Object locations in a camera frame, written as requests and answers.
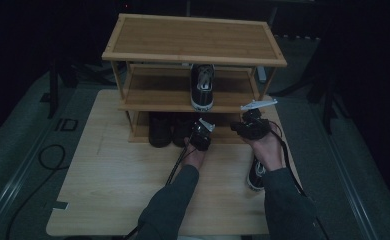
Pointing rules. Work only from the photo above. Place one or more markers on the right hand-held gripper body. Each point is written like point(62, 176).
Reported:
point(256, 128)

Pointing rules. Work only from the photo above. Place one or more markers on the person's right hand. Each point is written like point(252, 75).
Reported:
point(269, 151)

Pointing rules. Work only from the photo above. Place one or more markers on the wooden shoe rack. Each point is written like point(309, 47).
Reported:
point(196, 36)

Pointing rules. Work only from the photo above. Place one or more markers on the metal floor rail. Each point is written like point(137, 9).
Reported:
point(353, 190)
point(16, 176)

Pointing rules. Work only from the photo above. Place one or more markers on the black canvas sneaker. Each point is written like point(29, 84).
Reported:
point(254, 180)
point(202, 95)

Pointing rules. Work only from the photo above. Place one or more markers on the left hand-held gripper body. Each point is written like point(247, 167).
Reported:
point(200, 138)

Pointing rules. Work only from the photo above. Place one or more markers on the black leather shoe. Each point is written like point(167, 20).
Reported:
point(159, 131)
point(182, 128)

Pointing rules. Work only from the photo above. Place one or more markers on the black metal stand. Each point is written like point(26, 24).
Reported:
point(328, 106)
point(53, 90)

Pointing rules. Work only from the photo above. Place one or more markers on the person's left hand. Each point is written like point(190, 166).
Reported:
point(194, 158)

